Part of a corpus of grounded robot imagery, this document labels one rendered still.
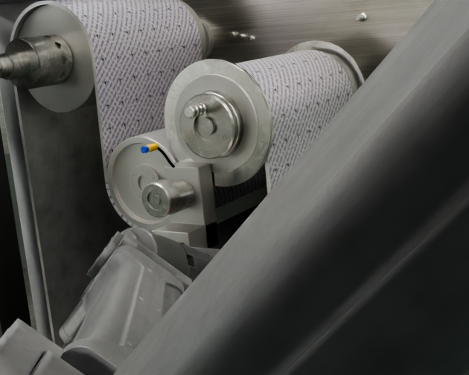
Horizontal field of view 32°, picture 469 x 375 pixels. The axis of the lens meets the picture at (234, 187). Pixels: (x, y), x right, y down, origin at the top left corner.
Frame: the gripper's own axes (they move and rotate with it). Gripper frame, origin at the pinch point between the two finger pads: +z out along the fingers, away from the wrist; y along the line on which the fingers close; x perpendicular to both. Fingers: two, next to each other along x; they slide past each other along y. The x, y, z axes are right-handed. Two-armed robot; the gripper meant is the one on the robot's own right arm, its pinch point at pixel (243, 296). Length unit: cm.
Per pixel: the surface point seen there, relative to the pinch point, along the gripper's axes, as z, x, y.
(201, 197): -0.7, 10.6, -7.3
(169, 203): -5.7, 8.6, -7.9
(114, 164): 0.6, 14.9, -22.7
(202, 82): -4.8, 23.1, -7.2
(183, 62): 11.4, 33.7, -23.7
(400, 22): 22.7, 42.9, 3.8
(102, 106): -2.7, 21.7, -23.8
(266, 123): -2.2, 19.0, 0.6
